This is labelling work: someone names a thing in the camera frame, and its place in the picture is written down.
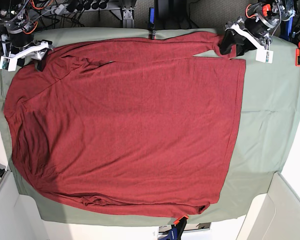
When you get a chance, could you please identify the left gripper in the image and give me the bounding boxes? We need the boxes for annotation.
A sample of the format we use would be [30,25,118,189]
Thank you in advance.
[218,16,265,57]

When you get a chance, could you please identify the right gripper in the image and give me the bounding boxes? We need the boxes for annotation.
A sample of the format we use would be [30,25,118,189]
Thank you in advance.
[8,39,54,72]

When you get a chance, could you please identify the red long-sleeve T-shirt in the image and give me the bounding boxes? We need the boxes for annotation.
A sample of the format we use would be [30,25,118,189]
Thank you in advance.
[3,32,246,218]

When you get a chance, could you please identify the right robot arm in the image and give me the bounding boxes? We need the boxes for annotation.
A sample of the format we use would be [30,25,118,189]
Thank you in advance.
[0,0,53,72]

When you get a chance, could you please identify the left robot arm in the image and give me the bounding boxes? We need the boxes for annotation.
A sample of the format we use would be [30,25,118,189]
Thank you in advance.
[218,0,297,57]

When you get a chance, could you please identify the green table cloth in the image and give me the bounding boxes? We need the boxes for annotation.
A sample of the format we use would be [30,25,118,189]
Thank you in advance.
[0,27,300,227]

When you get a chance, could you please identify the black power adapter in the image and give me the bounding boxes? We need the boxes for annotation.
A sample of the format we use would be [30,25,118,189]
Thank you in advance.
[154,0,170,20]

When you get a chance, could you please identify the top centre blue clamp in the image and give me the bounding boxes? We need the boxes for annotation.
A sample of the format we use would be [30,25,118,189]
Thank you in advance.
[148,7,156,40]

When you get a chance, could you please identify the white box right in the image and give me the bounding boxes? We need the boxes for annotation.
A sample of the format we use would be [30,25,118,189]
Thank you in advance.
[236,172,300,240]

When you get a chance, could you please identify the bottom orange black clamp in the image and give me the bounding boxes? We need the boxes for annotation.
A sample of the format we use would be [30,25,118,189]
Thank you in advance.
[161,215,189,240]

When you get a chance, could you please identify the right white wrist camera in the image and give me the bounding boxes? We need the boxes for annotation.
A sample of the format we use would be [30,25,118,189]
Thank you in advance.
[0,56,18,72]

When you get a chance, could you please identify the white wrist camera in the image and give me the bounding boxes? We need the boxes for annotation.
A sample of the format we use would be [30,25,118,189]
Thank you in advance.
[255,48,274,64]
[0,56,18,72]

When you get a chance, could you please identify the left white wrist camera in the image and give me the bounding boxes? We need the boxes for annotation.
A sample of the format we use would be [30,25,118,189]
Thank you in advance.
[255,48,274,64]

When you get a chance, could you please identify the right blue clamp handle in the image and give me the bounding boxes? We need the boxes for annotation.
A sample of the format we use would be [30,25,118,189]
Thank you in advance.
[279,18,293,42]

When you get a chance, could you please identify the metal table leg bracket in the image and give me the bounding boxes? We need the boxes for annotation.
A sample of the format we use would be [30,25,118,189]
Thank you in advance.
[121,0,137,29]

